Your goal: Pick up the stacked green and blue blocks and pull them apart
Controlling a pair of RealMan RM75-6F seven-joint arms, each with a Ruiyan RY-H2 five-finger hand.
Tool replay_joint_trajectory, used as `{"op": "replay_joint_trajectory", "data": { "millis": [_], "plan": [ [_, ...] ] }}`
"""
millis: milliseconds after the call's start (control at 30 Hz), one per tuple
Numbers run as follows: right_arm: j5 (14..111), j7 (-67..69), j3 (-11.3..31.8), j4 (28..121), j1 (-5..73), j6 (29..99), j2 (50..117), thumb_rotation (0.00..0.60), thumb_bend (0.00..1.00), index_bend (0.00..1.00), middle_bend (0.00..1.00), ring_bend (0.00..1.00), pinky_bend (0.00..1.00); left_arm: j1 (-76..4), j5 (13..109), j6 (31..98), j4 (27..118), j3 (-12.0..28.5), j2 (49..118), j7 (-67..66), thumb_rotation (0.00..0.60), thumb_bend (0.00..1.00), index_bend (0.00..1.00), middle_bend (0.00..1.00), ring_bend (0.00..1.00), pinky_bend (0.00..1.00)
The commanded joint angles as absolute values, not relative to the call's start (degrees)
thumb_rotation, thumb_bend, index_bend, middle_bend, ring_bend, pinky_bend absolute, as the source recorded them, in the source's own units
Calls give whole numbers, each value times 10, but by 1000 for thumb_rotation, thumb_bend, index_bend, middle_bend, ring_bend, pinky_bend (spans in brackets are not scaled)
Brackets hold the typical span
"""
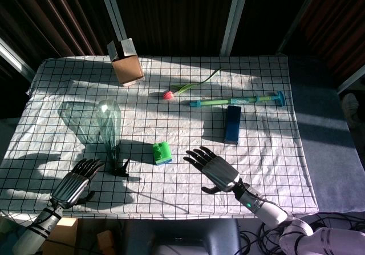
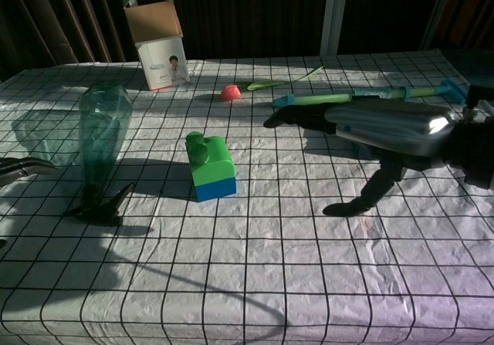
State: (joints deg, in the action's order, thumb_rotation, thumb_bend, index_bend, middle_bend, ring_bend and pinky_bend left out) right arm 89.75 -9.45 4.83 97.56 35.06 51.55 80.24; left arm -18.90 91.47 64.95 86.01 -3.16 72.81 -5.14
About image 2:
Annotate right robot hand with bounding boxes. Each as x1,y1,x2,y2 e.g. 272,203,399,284
262,103,464,217

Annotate clear glass cup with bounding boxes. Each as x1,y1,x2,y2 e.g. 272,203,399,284
63,83,136,228

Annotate grey window frame post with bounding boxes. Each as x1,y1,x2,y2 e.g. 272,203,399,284
320,0,350,57
419,0,461,51

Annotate reddish brown curtain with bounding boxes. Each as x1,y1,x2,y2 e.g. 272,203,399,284
443,0,494,49

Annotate green toy block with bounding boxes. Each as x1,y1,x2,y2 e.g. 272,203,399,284
185,130,237,186

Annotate white black-grid tablecloth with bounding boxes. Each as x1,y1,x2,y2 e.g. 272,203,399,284
0,46,494,345

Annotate blue green toy pump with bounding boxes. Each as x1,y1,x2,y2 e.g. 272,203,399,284
271,77,470,109

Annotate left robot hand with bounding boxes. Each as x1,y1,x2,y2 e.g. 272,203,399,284
0,156,59,187

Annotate open cardboard box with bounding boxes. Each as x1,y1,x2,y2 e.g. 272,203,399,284
123,0,191,92

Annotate dark blue cylindrical object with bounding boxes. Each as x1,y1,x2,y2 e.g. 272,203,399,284
195,175,238,204

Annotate pink artificial tulip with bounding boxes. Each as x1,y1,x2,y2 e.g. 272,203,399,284
220,66,326,103

